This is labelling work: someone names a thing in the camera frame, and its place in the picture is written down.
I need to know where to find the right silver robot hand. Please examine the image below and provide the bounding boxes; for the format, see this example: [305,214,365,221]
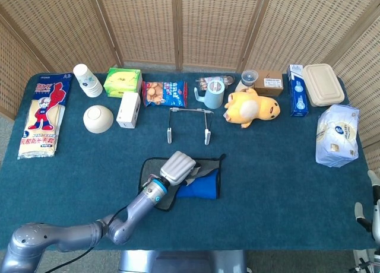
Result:
[354,170,380,244]

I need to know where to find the rubber gloves package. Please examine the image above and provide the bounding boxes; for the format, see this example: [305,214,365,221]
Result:
[17,73,73,160]

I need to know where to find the yellow plush toy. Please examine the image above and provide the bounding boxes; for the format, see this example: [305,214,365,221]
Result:
[223,88,281,129]

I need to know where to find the tissue paper pack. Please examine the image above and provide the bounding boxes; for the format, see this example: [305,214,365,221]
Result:
[315,104,360,169]

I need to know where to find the blue biscuit bag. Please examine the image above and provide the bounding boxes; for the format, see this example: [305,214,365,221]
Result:
[142,80,188,108]

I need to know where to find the blue table cloth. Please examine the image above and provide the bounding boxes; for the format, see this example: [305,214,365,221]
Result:
[0,72,376,252]

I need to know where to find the grey and blue cloth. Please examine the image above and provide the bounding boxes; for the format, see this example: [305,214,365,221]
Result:
[138,153,226,212]

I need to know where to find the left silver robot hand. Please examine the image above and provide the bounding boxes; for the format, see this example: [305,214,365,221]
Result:
[159,150,202,187]

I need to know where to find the brown cardboard box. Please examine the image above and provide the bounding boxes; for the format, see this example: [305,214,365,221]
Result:
[254,70,284,97]

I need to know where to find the jar with clear lid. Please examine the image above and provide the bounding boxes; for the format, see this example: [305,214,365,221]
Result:
[237,69,259,93]

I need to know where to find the woven folding screen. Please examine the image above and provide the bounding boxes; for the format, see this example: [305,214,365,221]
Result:
[0,0,380,170]

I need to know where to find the beige lidded food container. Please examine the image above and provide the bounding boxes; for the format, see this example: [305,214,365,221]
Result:
[302,63,346,107]

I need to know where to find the upturned beige bowl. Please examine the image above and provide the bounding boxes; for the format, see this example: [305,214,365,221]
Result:
[83,104,115,134]

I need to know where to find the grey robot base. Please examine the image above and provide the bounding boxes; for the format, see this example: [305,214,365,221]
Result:
[118,249,249,273]

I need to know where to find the blue and white box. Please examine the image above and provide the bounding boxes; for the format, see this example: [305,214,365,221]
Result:
[286,64,309,118]

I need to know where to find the green tissue box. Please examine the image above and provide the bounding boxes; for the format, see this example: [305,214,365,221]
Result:
[103,67,143,99]

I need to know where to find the stack of paper cups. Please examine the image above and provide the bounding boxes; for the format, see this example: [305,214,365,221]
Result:
[72,64,103,99]

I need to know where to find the metal wire stand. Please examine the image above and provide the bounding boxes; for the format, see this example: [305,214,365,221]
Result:
[166,107,214,145]

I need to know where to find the light blue mug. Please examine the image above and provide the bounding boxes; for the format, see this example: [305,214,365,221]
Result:
[194,80,226,110]

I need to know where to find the white cardboard box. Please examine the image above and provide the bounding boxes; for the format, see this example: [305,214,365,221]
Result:
[116,91,141,129]

